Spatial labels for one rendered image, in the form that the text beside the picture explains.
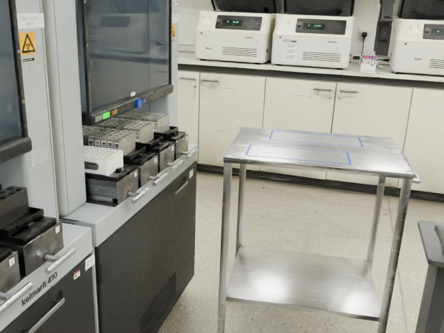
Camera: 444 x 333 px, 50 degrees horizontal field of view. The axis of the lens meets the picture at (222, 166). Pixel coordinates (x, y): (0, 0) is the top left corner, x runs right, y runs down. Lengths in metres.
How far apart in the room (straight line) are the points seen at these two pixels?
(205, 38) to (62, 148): 2.52
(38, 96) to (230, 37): 2.56
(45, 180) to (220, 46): 2.58
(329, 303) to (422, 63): 2.12
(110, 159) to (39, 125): 0.27
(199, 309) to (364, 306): 0.75
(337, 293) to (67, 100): 1.20
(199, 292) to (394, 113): 1.96
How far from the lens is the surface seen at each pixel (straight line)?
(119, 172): 1.42
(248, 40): 3.57
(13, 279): 1.06
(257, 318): 2.19
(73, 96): 1.30
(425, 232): 1.47
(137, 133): 1.65
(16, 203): 1.14
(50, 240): 1.13
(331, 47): 3.50
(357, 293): 1.92
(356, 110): 3.54
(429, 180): 3.70
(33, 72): 1.16
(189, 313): 2.19
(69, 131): 1.30
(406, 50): 3.51
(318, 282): 1.94
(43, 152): 1.21
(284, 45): 3.53
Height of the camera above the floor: 1.28
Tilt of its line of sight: 18 degrees down
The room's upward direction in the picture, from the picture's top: 2 degrees clockwise
